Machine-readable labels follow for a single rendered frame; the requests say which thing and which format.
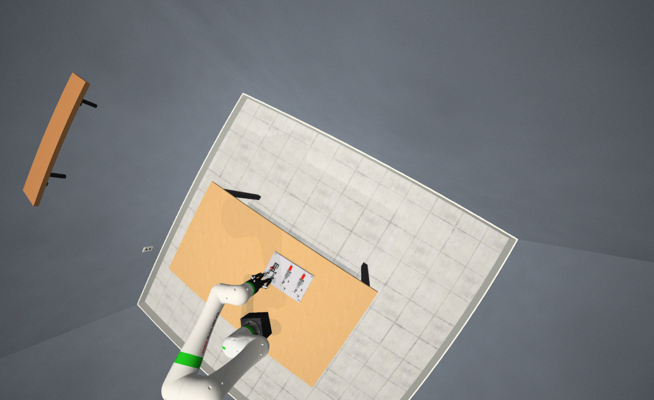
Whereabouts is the black toggle clamp with red handle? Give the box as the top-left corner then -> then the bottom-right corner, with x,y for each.
294,274 -> 305,293

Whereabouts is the grey toggle clamp with red handle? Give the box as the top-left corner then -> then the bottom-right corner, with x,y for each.
267,263 -> 279,274

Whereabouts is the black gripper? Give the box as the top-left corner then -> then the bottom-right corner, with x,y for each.
251,272 -> 274,289

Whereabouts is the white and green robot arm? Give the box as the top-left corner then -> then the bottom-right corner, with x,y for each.
162,279 -> 269,400

